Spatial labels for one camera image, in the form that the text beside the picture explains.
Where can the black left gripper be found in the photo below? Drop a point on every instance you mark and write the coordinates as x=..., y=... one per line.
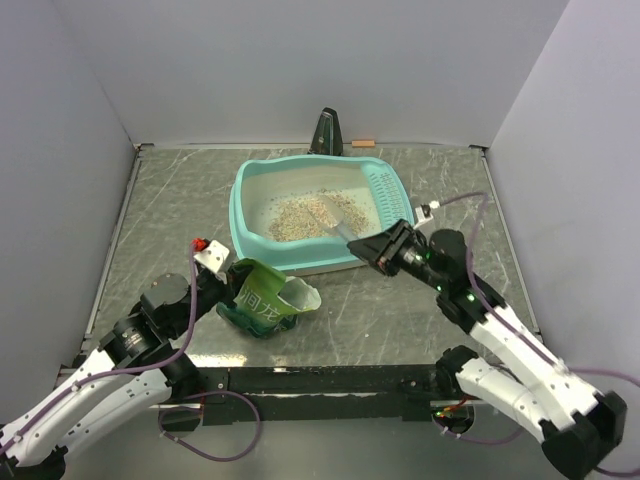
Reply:
x=228, y=289

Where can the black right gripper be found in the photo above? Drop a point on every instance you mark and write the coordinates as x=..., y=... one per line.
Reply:
x=381, y=252

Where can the clear plastic scoop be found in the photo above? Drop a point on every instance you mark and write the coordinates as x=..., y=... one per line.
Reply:
x=332, y=215

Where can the teal litter box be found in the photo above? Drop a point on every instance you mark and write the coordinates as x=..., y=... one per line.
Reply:
x=259, y=184

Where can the green litter bag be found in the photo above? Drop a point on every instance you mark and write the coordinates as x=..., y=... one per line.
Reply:
x=264, y=300

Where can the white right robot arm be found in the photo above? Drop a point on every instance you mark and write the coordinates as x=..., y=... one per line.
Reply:
x=576, y=424

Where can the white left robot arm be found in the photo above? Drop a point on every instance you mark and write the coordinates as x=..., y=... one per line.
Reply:
x=133, y=367

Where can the cat litter pile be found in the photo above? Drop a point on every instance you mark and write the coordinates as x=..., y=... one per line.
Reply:
x=304, y=217

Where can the small orange block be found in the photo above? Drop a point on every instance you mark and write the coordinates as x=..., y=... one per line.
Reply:
x=363, y=144

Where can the black metronome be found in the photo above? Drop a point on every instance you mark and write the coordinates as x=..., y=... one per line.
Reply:
x=327, y=138

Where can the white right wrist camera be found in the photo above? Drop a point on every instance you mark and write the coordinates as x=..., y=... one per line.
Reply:
x=424, y=215

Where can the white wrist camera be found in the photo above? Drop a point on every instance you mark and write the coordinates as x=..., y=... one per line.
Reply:
x=213, y=255
x=424, y=215

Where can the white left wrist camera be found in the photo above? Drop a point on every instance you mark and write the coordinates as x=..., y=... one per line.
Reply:
x=213, y=255

